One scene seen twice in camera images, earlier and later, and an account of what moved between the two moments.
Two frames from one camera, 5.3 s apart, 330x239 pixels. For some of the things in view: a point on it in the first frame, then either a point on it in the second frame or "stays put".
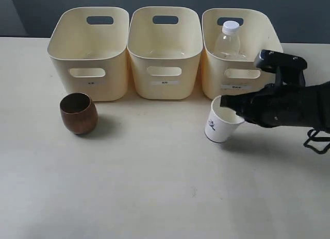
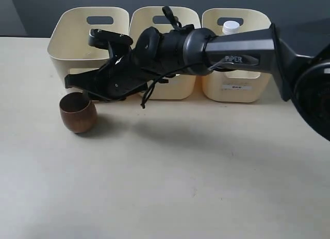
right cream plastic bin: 224,77 stays put
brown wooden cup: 79,112 stays put
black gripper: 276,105 → 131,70
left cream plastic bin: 88,47 stays put
